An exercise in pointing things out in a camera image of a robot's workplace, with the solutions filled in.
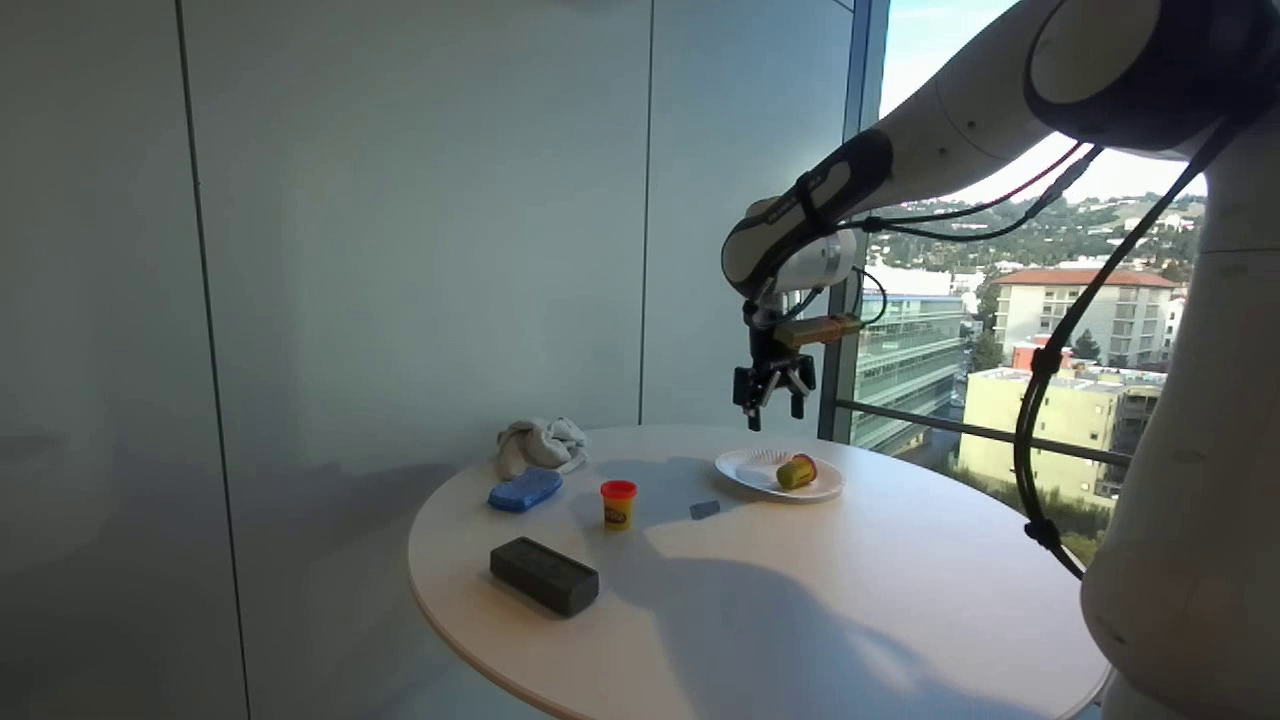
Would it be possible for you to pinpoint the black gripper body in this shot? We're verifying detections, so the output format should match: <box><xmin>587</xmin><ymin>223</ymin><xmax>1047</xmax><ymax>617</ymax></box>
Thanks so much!
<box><xmin>733</xmin><ymin>330</ymin><xmax>818</xmax><ymax>409</ymax></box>

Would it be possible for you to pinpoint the yellow container pink lid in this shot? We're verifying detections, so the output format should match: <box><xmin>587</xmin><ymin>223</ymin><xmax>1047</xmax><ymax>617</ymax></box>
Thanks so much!
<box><xmin>776</xmin><ymin>453</ymin><xmax>819</xmax><ymax>494</ymax></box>

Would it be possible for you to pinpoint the yellow container red lid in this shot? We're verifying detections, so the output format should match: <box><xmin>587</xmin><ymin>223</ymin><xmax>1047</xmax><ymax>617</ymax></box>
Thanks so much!
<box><xmin>600</xmin><ymin>480</ymin><xmax>641</xmax><ymax>529</ymax></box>

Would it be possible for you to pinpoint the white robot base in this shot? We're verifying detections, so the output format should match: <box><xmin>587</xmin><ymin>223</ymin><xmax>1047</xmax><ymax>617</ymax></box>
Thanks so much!
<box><xmin>1079</xmin><ymin>113</ymin><xmax>1280</xmax><ymax>720</ymax></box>

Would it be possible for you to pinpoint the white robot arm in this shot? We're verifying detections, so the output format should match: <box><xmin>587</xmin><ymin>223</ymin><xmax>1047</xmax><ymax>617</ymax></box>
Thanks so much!
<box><xmin>719</xmin><ymin>0</ymin><xmax>1280</xmax><ymax>438</ymax></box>

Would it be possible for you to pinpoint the white paper plate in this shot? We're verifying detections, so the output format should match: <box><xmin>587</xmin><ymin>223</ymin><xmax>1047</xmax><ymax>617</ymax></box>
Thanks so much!
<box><xmin>715</xmin><ymin>450</ymin><xmax>843</xmax><ymax>503</ymax></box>

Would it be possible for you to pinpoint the small grey flat piece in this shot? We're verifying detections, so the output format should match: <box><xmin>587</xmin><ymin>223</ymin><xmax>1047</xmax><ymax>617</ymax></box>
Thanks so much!
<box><xmin>688</xmin><ymin>499</ymin><xmax>723</xmax><ymax>520</ymax></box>

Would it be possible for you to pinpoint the round white table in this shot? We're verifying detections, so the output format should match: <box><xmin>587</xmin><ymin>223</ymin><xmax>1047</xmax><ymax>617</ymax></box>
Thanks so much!
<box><xmin>410</xmin><ymin>423</ymin><xmax>1110</xmax><ymax>720</ymax></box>

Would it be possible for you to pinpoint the white crumpled cloth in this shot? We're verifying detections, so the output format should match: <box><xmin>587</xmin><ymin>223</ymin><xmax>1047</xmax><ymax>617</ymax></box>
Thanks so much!
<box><xmin>493</xmin><ymin>418</ymin><xmax>587</xmax><ymax>480</ymax></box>

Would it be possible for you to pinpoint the blue sponge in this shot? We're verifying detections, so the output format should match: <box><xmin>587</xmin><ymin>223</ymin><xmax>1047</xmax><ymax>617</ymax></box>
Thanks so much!
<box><xmin>487</xmin><ymin>468</ymin><xmax>564</xmax><ymax>514</ymax></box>

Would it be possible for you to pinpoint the black rectangular block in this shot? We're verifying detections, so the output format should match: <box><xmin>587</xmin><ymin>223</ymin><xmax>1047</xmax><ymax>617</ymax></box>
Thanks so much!
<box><xmin>487</xmin><ymin>537</ymin><xmax>600</xmax><ymax>617</ymax></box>

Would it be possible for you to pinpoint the orange wrist camera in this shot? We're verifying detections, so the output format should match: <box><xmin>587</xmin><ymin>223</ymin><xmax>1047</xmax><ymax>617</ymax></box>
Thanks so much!
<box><xmin>772</xmin><ymin>317</ymin><xmax>866</xmax><ymax>354</ymax></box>

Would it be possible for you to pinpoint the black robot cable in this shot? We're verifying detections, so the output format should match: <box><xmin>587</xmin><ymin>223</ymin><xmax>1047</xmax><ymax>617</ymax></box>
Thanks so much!
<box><xmin>776</xmin><ymin>117</ymin><xmax>1236</xmax><ymax>585</ymax></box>

